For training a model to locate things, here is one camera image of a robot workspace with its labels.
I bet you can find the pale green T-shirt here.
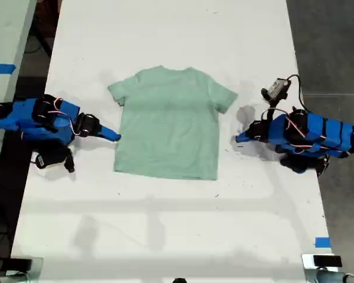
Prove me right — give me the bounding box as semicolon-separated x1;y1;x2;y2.
107;66;239;181

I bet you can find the pale side table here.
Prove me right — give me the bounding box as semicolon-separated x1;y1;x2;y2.
0;0;38;189

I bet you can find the small blue tape piece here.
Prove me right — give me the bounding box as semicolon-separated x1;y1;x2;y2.
314;236;332;249

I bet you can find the small black box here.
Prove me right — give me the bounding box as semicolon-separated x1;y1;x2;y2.
9;258;34;271
313;255;343;268

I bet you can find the metal tube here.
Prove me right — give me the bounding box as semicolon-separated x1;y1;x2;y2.
0;272;29;283
304;269;354;283

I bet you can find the short black camera stalk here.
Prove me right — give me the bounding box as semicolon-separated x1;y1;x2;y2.
63;147;76;173
261;99;284;122

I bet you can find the grey black camera box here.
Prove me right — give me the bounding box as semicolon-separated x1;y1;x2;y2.
261;77;293;103

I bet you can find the black camera box white label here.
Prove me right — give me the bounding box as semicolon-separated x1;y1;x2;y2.
34;147;68;170

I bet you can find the black camera cable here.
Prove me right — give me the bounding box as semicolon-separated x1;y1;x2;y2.
285;74;306;111

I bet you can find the white corner bracket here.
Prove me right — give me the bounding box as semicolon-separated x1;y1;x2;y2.
301;253;348;278

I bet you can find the grey corner bracket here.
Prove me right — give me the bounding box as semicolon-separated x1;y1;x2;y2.
9;256;45;278

